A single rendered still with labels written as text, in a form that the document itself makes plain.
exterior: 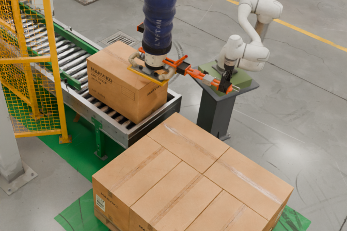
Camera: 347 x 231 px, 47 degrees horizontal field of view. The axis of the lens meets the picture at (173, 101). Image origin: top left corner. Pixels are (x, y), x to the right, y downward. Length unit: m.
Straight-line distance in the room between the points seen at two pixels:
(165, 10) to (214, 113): 1.39
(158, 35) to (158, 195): 1.16
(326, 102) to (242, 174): 2.12
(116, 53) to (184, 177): 1.23
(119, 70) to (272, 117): 1.99
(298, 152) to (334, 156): 0.37
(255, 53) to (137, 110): 1.16
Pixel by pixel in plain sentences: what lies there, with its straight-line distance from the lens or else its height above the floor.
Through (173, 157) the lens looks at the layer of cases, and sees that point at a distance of 3.20.
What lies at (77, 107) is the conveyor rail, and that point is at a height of 0.47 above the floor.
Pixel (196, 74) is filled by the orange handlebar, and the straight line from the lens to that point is 2.91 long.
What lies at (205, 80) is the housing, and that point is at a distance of 2.88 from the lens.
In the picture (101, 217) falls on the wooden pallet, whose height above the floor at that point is 0.07.
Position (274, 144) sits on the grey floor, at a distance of 4.28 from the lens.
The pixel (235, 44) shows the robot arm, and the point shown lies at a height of 1.60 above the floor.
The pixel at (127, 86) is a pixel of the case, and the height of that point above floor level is 0.91.
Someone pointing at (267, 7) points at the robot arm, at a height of 1.62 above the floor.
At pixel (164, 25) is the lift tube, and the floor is 1.53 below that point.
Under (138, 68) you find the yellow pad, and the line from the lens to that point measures 3.10.
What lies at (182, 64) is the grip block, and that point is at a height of 1.22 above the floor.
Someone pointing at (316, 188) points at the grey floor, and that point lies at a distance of 4.06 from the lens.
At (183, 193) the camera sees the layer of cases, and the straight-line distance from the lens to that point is 3.00.
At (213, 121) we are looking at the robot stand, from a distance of 3.87.
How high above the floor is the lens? 2.99
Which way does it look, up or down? 42 degrees down
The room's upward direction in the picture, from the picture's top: 7 degrees clockwise
